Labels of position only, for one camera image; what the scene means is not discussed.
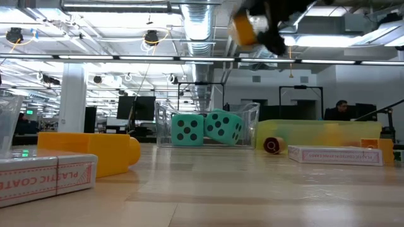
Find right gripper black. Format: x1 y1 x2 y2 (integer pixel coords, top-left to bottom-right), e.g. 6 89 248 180
248 0 316 56

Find yellow angled block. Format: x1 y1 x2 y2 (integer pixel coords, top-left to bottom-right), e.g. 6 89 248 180
227 11 259 47

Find teal foam dice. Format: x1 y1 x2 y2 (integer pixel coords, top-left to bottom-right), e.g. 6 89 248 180
204 108 244 146
171 113 205 147

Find brown small cylinder piece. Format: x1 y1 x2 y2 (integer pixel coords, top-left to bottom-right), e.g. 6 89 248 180
263 136 287 155

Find purple playing card deck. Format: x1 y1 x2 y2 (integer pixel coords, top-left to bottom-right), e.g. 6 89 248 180
287 144 384 167

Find small orange cube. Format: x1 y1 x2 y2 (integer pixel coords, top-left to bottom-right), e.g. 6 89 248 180
360 137 395 165

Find yellow notched block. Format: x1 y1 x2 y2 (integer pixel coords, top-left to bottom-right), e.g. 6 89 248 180
37 131 142 179

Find orange playing card deck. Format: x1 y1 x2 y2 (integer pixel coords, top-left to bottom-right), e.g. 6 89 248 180
0 148 98 209

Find long ceiling light strip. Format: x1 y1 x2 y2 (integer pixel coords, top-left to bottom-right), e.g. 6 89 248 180
0 54 404 66

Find yellow translucent tray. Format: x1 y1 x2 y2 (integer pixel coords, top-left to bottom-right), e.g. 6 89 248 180
255 119 383 151

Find black desk monitor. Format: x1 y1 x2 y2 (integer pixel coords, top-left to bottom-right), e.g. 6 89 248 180
116 95 157 121
355 103 378 121

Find thin black slanted rod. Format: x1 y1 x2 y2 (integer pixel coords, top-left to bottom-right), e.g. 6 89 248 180
355 99 404 122

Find clear wavy plastic bin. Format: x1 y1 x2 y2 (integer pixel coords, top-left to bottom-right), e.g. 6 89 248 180
154 100 261 149

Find black background stand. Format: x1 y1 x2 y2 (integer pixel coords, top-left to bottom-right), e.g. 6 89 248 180
380 108 395 144

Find black speaker tower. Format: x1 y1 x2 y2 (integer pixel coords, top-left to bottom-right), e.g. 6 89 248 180
83 106 98 134

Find white square pillar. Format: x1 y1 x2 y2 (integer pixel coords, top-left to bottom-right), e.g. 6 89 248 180
57 62 88 134

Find clear rectangular plastic container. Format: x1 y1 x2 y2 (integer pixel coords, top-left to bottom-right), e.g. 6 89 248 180
0 93 25 158

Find silver ceiling duct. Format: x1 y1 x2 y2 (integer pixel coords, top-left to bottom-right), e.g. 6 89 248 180
180 0 216 83

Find black ceiling cable reel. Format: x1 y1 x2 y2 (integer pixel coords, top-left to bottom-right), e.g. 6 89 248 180
5 27 25 44
144 30 160 47

